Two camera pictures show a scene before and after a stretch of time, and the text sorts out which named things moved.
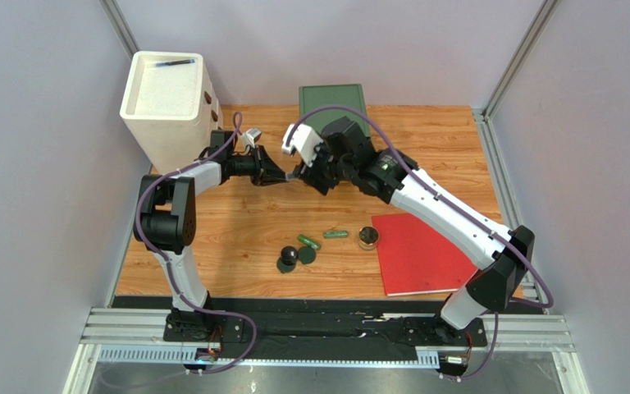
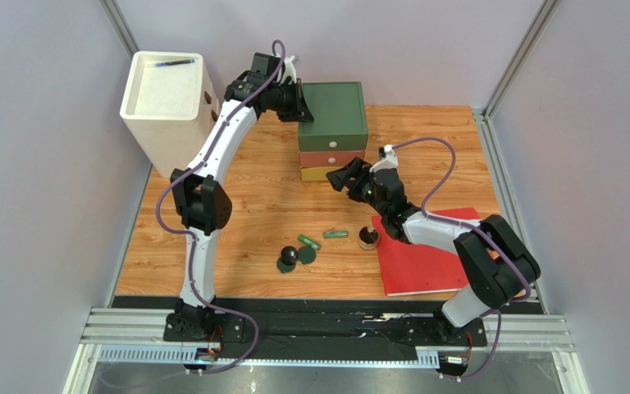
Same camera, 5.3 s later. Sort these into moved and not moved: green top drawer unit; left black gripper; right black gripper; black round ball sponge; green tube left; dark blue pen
Moved: right black gripper; left black gripper
Not moved: green top drawer unit; dark blue pen; green tube left; black round ball sponge
